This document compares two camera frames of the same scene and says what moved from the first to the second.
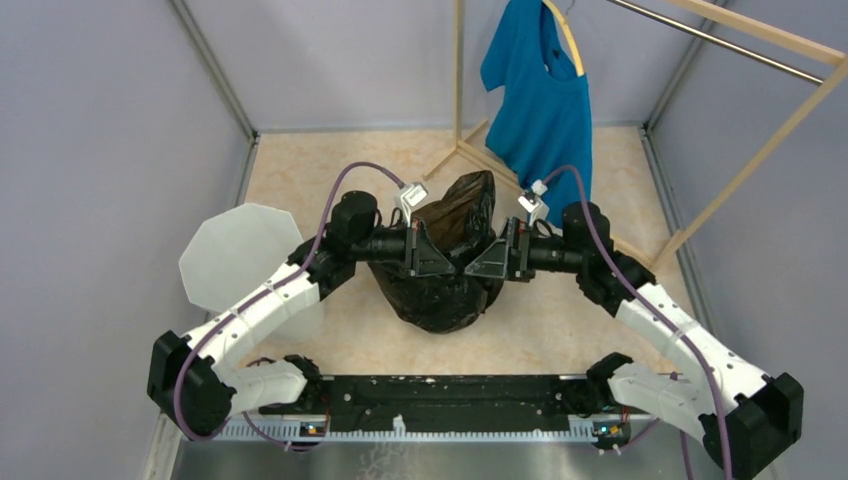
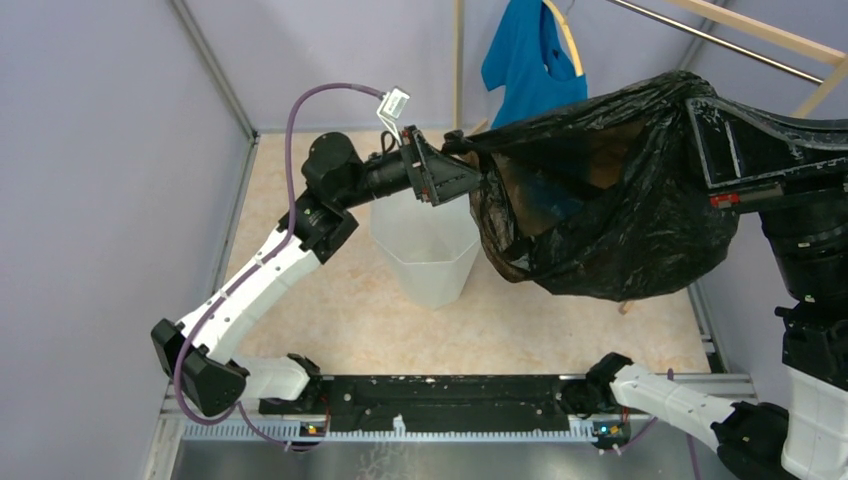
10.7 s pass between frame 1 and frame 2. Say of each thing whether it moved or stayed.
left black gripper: moved
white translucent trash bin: moved
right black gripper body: moved
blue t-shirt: stayed
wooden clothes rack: stayed
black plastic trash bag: moved
